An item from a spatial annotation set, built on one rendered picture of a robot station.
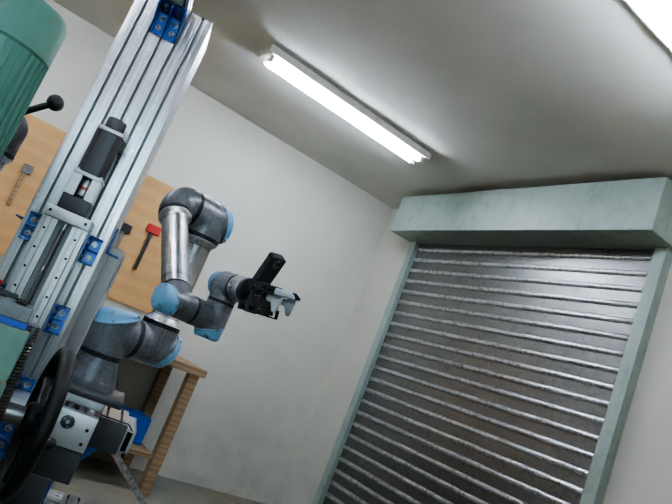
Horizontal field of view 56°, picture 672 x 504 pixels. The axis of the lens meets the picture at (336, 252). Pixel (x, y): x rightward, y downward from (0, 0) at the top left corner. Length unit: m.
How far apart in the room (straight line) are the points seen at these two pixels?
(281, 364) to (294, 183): 1.47
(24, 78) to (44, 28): 0.10
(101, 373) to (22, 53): 0.94
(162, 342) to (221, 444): 3.26
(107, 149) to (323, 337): 3.61
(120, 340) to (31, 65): 0.87
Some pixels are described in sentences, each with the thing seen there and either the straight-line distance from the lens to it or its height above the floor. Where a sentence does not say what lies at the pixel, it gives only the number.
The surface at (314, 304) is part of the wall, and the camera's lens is 5.27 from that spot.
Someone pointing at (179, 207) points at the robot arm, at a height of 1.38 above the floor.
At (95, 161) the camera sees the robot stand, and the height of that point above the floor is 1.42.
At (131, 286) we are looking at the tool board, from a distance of 4.69.
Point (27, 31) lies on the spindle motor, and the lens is 1.28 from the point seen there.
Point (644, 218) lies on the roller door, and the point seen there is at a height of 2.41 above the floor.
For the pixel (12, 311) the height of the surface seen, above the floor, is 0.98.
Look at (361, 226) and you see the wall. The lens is 5.48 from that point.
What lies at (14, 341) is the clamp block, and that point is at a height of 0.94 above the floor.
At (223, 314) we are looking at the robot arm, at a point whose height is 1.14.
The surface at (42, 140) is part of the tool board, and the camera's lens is 4.61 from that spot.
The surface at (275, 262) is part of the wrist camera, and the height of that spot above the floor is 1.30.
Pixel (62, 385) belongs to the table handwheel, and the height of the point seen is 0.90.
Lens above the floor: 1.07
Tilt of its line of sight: 11 degrees up
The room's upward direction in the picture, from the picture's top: 22 degrees clockwise
